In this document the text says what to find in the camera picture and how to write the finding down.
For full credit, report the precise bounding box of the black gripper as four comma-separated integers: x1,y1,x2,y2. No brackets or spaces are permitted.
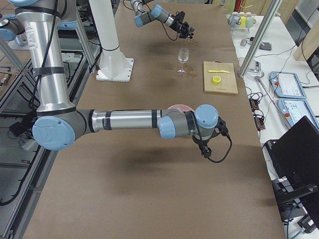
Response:
171,20,194,39

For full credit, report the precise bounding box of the clear wine glass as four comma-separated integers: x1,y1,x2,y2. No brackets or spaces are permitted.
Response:
178,48,189,74

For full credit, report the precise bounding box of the yellow plastic knife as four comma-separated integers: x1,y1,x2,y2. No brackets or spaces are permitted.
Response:
207,70,231,74

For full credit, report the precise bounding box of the bamboo cutting board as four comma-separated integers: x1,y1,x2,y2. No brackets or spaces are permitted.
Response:
203,61,238,95

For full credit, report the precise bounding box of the yellow lemon slice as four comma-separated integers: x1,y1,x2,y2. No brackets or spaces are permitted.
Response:
211,76,221,84

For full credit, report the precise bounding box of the steel weight cylinder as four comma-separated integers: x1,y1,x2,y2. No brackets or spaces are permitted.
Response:
240,39,248,47

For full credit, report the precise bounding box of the yellow plastic cup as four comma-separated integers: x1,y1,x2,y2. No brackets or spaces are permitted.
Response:
239,16,246,28

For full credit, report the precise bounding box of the pink bowl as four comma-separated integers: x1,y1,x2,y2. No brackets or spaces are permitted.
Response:
167,104,194,114

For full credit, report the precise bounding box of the metal reacher tool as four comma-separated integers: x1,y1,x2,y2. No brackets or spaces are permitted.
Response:
254,71,291,129

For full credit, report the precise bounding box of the far blue teach pendant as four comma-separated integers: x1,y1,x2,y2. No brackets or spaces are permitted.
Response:
269,71,307,99

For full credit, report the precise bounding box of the blue teach pendant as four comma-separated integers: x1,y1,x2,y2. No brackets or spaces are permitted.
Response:
269,71,307,99
278,98,319,129

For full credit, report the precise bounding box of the near blue teach pendant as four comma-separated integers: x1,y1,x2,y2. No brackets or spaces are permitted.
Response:
278,98,319,129

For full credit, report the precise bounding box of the black laptop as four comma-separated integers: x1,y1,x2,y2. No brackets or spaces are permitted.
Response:
265,116,319,226

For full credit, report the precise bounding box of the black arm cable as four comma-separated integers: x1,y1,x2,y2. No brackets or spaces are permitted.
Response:
191,117,233,164
159,21,180,41

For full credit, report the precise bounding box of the aluminium frame post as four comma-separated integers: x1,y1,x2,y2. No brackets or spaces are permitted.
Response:
238,0,282,78

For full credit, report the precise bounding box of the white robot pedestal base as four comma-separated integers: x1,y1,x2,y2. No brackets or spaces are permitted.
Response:
89,0,134,82

